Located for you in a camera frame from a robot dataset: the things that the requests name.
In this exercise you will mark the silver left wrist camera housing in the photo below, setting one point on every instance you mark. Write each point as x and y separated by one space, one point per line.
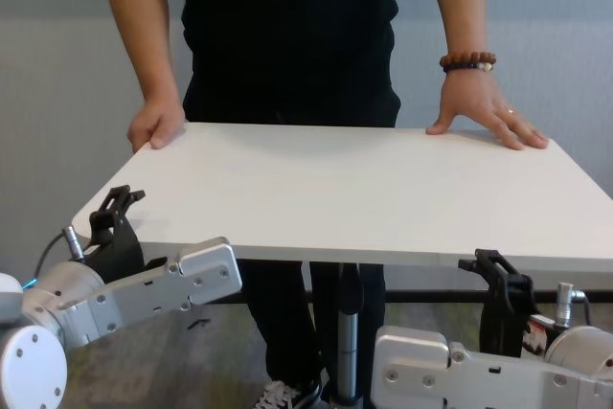
201 270

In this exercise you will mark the white pedestal rolling table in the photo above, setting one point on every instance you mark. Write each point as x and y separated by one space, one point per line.
335 188

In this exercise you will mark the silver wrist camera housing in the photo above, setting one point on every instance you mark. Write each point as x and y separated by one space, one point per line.
412 356
201 270

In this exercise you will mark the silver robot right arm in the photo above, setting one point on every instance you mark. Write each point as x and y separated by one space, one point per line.
579 347

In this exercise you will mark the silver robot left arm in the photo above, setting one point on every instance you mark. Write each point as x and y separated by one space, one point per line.
43 313

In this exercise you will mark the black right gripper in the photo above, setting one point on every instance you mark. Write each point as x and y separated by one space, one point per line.
507 318

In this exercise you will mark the person's left hand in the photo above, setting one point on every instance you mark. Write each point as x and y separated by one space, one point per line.
479 102

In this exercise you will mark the person's right hand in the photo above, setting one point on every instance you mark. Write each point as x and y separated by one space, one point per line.
158 124

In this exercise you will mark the person's right forearm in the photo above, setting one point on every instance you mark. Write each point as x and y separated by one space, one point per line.
143 35

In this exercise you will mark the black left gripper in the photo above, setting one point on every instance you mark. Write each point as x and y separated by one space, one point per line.
117 251

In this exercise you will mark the person in black clothes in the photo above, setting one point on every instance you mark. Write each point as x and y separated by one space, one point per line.
287 35

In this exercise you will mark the black white canvas sneaker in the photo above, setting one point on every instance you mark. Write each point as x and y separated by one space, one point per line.
282 397

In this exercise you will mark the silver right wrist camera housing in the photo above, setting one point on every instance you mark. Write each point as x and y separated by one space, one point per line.
412 356

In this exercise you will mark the person's left forearm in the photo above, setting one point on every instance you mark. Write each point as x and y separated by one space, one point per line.
462 6

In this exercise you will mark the black trousers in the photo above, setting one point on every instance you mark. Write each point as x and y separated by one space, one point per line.
282 323

